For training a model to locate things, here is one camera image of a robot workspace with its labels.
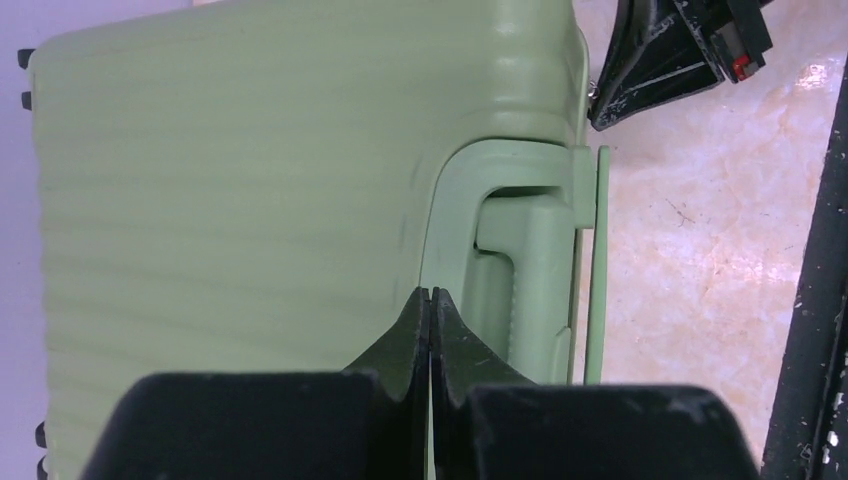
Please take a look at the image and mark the silver zipper pull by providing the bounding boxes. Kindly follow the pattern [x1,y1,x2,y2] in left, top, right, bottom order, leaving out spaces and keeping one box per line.
[587,79,599,105]

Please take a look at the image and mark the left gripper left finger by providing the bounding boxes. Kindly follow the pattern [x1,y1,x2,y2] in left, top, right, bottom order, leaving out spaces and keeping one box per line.
[82,288,430,479]

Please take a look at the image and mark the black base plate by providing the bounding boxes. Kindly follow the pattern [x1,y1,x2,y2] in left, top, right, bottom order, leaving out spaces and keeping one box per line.
[760,84,847,479]

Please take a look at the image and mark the green suitcase blue lining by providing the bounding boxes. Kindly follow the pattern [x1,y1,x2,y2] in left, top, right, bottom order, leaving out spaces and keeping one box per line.
[18,1,596,479]

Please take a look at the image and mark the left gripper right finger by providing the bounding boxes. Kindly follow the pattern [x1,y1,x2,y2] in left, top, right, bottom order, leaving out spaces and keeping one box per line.
[430,289,758,479]

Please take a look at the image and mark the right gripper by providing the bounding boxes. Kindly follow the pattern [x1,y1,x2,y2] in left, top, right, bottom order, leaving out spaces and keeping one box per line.
[588,0,773,131]

